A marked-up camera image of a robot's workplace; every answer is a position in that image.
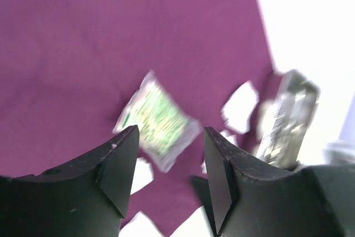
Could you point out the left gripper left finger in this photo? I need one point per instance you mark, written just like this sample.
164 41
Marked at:
86 196

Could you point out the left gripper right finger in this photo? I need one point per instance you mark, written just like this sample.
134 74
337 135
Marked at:
252 198

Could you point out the white gauze pad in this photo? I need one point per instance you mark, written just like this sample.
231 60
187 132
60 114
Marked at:
197 225
143 175
227 135
237 111
140 226

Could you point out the packaged gauze bag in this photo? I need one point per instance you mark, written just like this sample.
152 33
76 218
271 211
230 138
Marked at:
165 130

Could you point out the stainless steel tray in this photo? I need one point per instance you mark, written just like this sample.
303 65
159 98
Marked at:
287 121

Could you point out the purple cloth drape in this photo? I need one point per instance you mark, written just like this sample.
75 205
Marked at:
68 68

